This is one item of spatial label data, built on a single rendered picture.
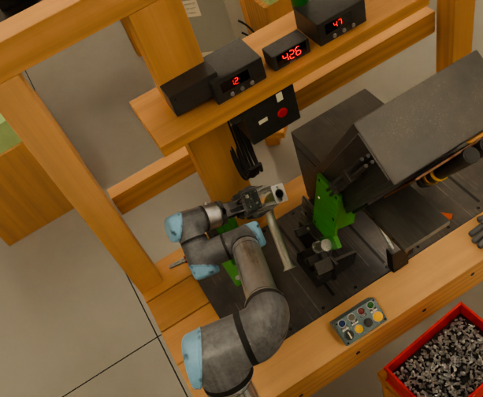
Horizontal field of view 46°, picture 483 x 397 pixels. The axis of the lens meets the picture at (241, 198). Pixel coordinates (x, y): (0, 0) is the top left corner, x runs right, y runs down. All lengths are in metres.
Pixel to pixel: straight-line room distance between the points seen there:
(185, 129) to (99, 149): 2.60
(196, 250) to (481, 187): 1.05
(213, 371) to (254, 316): 0.14
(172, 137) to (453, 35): 1.12
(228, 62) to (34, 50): 0.51
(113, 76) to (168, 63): 3.16
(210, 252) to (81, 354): 1.80
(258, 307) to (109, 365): 1.98
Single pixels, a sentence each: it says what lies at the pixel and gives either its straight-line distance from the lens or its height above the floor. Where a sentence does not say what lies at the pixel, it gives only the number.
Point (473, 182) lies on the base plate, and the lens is 2.13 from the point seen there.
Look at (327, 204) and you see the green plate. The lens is 1.71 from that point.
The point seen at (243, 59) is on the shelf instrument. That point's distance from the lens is 1.60.
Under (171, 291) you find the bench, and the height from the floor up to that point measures 0.88.
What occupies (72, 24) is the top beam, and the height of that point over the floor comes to 1.90.
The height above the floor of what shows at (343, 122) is 1.24.
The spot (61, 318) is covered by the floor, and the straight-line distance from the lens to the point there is 3.40.
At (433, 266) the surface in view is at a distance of 1.93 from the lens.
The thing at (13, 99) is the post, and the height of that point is 1.80.
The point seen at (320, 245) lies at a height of 1.09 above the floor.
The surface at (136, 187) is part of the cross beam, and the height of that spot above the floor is 1.26.
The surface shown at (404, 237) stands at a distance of 1.71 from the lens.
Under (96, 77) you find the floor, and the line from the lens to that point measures 4.81.
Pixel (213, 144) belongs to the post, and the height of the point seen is 1.34.
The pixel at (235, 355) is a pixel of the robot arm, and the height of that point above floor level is 1.50.
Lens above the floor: 2.55
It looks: 49 degrees down
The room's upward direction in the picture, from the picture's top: 22 degrees counter-clockwise
